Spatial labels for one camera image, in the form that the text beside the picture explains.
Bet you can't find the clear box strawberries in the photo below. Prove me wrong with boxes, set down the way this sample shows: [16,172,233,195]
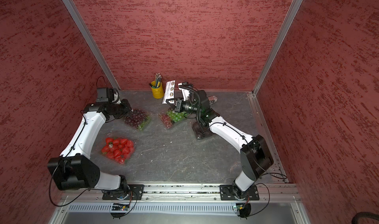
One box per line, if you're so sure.
[101,137,135,165]

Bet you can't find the clear box dark plums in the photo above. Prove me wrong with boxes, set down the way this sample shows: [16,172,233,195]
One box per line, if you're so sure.
[191,121,215,140]

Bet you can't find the left circuit board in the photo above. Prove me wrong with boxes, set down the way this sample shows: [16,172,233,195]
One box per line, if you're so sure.
[110,203,131,219]

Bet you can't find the right circuit board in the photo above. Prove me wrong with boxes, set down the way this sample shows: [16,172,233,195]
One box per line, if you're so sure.
[233,203,251,218]

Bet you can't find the clear box dark grapes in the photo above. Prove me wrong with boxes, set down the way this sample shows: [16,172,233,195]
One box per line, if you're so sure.
[124,109,151,130]

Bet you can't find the printed drink can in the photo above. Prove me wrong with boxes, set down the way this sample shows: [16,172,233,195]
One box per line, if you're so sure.
[208,96,218,105]

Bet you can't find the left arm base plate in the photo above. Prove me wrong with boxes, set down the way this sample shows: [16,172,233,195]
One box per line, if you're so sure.
[102,184,145,201]

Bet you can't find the black corrugated right cable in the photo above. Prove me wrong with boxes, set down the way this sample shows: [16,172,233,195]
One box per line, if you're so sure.
[179,84,211,127]

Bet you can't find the circuit board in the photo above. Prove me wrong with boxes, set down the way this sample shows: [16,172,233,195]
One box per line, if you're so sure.
[233,203,251,218]
[110,203,131,219]

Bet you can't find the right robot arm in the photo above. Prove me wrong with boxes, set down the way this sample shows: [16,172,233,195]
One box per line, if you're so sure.
[164,85,274,197]

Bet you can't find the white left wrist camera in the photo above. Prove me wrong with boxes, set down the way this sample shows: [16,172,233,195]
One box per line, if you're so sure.
[96,87,119,104]

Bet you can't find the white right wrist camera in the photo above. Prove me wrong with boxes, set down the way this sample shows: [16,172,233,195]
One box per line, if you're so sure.
[178,82,190,101]

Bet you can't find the yellow metal pencil bucket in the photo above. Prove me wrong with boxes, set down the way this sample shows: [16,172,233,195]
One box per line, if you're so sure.
[150,81,164,99]

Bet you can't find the aluminium front rail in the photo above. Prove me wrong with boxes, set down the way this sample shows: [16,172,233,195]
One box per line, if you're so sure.
[63,182,300,202]

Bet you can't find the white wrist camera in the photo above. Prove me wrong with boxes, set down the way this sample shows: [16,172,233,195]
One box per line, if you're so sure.
[96,87,119,104]
[178,82,190,101]

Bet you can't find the pencils in bucket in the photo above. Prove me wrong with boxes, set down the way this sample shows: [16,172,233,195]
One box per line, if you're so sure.
[149,73,162,88]

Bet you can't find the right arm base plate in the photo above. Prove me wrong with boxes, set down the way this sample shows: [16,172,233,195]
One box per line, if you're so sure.
[219,185,260,201]

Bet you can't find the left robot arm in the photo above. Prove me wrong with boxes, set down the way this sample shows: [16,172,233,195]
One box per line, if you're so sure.
[47,99,132,193]

